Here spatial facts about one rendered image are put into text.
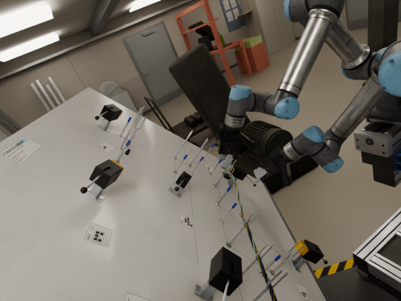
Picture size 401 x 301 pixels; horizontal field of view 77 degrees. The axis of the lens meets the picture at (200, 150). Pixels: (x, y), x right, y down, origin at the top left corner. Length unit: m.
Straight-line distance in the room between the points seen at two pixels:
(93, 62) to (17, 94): 2.01
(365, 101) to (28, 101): 7.52
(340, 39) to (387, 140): 0.43
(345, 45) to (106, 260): 1.12
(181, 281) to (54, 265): 0.25
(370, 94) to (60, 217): 0.99
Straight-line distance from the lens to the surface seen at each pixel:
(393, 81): 0.87
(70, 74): 7.80
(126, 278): 0.56
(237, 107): 0.95
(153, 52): 8.13
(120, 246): 0.59
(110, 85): 7.08
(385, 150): 1.24
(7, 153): 0.71
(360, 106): 1.08
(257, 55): 7.51
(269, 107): 0.93
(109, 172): 0.60
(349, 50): 1.26
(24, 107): 7.91
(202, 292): 0.62
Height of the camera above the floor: 1.76
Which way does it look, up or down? 25 degrees down
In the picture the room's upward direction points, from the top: 24 degrees counter-clockwise
